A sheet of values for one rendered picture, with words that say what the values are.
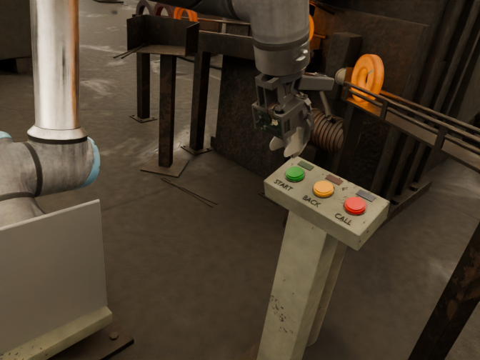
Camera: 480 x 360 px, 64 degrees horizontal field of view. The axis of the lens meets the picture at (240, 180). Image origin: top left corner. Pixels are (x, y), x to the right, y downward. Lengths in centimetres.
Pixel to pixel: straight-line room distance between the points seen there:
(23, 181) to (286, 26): 75
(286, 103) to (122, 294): 91
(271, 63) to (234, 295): 92
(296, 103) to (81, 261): 65
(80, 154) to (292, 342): 74
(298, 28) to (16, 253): 73
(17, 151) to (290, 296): 76
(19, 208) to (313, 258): 68
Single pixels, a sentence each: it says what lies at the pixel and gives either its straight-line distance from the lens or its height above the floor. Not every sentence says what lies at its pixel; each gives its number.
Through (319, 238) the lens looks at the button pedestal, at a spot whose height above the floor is 51.
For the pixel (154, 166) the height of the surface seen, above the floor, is 1.
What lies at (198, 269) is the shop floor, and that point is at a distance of 145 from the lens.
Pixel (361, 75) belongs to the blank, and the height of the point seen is 71.
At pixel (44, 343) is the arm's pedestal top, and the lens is 114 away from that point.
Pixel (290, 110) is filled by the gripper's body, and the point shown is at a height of 78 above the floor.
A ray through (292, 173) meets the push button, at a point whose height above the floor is 61.
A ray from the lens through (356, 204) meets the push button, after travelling 78.
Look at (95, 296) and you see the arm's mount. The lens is 114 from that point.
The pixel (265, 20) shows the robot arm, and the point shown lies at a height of 92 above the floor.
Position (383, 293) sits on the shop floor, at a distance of 157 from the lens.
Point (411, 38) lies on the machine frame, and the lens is 155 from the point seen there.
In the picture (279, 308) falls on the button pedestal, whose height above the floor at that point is 26.
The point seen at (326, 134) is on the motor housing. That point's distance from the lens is 143.
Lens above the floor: 99
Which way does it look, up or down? 29 degrees down
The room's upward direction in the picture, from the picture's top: 8 degrees clockwise
